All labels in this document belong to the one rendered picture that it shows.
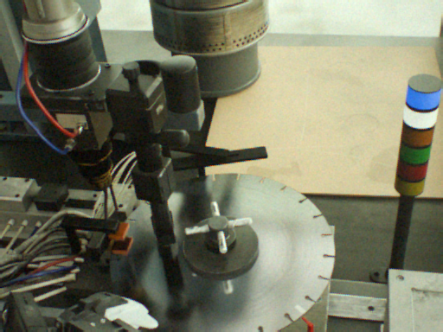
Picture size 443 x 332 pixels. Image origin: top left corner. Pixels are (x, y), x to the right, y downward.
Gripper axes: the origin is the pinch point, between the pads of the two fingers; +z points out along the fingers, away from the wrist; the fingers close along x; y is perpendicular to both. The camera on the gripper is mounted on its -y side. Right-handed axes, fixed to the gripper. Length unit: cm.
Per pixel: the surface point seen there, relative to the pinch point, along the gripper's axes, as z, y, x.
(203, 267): 13.4, 0.9, 3.8
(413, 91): 23.6, 18.9, 35.0
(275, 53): 96, -37, 36
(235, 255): 16.5, 3.7, 6.2
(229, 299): 12.0, 6.6, 1.8
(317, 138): 72, -9, 19
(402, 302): 26.6, 26.0, 6.4
